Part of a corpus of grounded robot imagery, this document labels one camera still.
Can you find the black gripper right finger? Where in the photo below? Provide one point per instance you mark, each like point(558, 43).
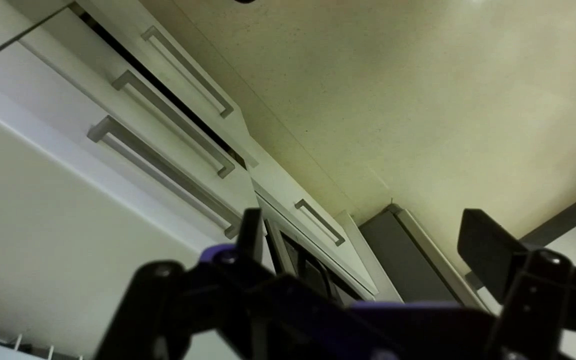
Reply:
point(548, 307)

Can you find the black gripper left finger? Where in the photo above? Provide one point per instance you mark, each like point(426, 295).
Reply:
point(235, 312)

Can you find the white drawer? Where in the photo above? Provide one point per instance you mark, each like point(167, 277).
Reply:
point(159, 62)
point(84, 61)

